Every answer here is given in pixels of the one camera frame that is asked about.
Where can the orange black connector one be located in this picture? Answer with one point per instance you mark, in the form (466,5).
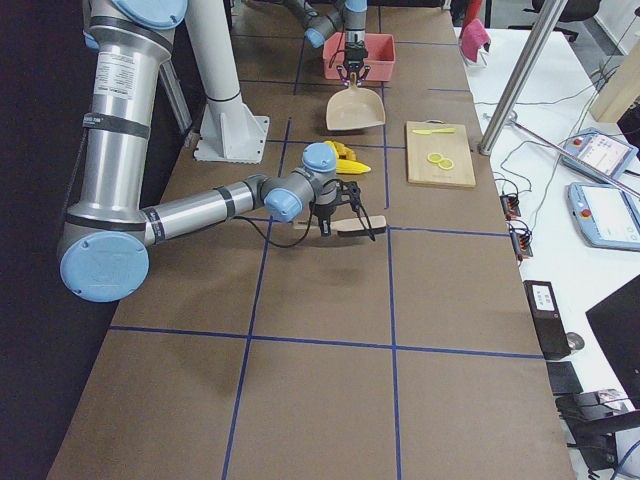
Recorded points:
(510,205)

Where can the beige hand brush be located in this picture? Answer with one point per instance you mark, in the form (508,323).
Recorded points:
(355,227)

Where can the teach pendant near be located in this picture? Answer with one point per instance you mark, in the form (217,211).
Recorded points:
(607,217)

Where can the teach pendant far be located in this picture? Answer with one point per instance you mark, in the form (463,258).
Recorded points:
(605,154)

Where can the metal rod tool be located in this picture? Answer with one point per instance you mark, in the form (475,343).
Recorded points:
(512,120)

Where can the orange black connector two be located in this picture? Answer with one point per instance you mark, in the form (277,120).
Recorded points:
(521,239)

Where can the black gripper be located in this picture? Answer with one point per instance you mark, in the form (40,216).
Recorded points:
(355,54)
(323,213)

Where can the magenta cloth on stand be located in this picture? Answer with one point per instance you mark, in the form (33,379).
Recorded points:
(474,43)

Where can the lemon slice far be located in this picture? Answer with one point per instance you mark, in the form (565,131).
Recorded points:
(434,158)

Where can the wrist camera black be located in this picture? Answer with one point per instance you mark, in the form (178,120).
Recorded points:
(352,191)

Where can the orange ginger toy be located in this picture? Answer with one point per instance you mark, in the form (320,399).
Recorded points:
(344,152)

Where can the lemon slice near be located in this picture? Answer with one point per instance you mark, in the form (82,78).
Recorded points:
(446,164)

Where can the teach pendant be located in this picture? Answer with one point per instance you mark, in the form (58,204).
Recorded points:
(605,154)
(607,217)

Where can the wooden cutting board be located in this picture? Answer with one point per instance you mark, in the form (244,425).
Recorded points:
(453,146)

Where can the yellow plastic knife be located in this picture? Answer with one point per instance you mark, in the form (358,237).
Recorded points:
(449,130)

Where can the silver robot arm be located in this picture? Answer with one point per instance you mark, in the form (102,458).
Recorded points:
(135,129)
(347,18)

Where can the black power box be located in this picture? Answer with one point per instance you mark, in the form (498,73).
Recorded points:
(546,319)

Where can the pink plastic bin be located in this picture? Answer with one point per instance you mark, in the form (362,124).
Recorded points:
(381,56)

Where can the black monitor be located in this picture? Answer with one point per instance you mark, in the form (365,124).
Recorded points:
(615,323)

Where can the aluminium frame post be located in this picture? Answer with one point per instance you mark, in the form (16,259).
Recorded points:
(539,34)

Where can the lemon slice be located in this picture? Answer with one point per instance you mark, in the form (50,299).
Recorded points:
(434,158)
(446,164)

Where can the white pedestal column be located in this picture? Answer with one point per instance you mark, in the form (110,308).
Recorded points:
(229,131)

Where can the yellow corn cob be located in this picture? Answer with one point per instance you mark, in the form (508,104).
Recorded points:
(351,167)

